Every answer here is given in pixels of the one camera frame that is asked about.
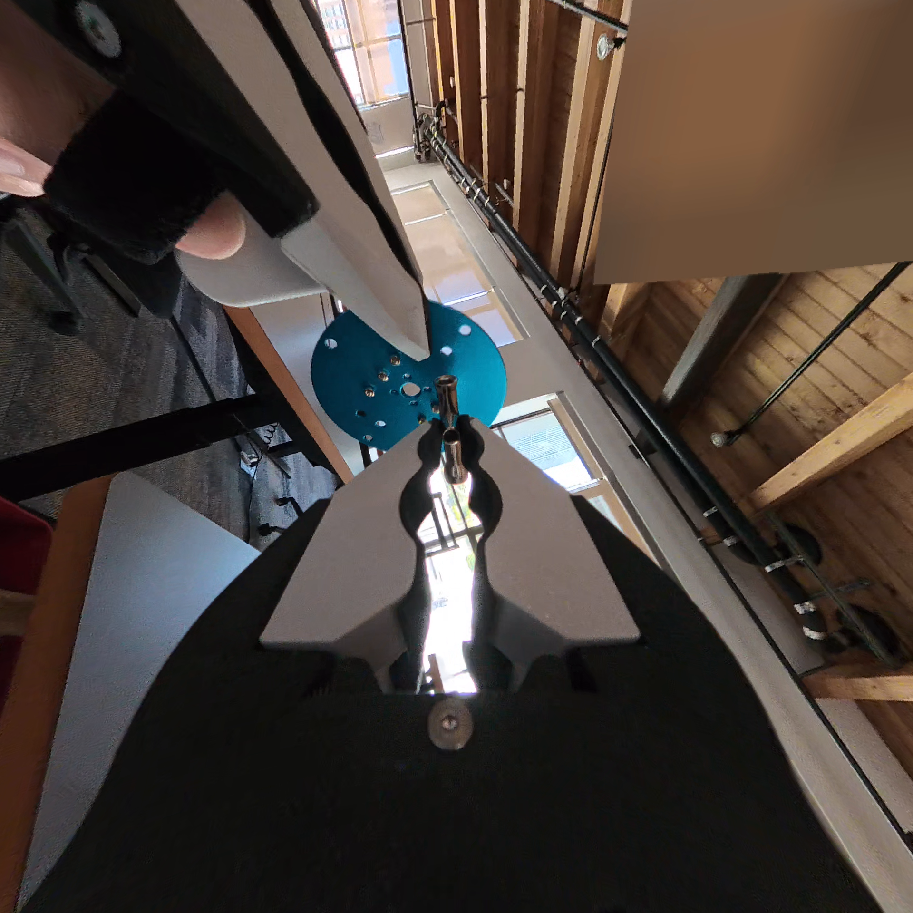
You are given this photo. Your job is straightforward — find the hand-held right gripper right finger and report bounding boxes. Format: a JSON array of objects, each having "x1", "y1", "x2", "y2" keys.
[{"x1": 456, "y1": 416, "x2": 641, "y2": 691}]

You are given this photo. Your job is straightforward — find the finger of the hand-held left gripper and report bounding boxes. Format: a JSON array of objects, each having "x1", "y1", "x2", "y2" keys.
[
  {"x1": 265, "y1": 0, "x2": 429, "y2": 318},
  {"x1": 175, "y1": 0, "x2": 432, "y2": 359}
]

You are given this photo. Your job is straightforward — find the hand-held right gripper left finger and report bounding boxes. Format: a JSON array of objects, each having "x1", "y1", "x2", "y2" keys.
[{"x1": 259, "y1": 419, "x2": 436, "y2": 693}]

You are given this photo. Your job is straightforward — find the small metal socket wrench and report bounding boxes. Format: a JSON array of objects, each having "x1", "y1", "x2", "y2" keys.
[{"x1": 433, "y1": 374, "x2": 473, "y2": 486}]

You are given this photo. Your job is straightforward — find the blue round metal plate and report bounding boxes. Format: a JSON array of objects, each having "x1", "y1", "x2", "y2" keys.
[{"x1": 310, "y1": 300, "x2": 507, "y2": 452}]

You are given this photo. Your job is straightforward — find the grey desk with wooden edge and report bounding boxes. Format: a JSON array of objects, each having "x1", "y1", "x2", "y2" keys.
[{"x1": 0, "y1": 471, "x2": 261, "y2": 913}]

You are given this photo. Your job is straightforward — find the person's left hand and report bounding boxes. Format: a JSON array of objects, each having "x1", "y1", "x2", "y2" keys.
[{"x1": 0, "y1": 29, "x2": 248, "y2": 261}]

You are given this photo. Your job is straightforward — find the grid pane window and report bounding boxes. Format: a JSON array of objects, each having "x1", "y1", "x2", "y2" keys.
[{"x1": 324, "y1": 0, "x2": 415, "y2": 108}]

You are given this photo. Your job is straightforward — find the large clear glass window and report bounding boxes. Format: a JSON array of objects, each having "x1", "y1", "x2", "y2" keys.
[{"x1": 492, "y1": 399, "x2": 607, "y2": 500}]

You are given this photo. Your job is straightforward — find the window with roller blinds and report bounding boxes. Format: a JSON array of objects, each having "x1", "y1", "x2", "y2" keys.
[{"x1": 389, "y1": 178, "x2": 532, "y2": 347}]

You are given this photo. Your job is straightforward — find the black ceiling pipes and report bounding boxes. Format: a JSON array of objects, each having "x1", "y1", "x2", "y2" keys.
[{"x1": 414, "y1": 100, "x2": 900, "y2": 664}]

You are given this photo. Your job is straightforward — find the black office chair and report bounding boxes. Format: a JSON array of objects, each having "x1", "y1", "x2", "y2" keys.
[{"x1": 0, "y1": 203, "x2": 144, "y2": 336}]

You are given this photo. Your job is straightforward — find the black round ceiling fixture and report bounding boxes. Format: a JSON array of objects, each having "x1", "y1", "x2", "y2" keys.
[
  {"x1": 849, "y1": 606, "x2": 900, "y2": 653},
  {"x1": 770, "y1": 524, "x2": 821, "y2": 572}
]

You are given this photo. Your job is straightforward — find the black coiled cable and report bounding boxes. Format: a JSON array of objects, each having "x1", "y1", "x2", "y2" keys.
[{"x1": 239, "y1": 421, "x2": 286, "y2": 465}]

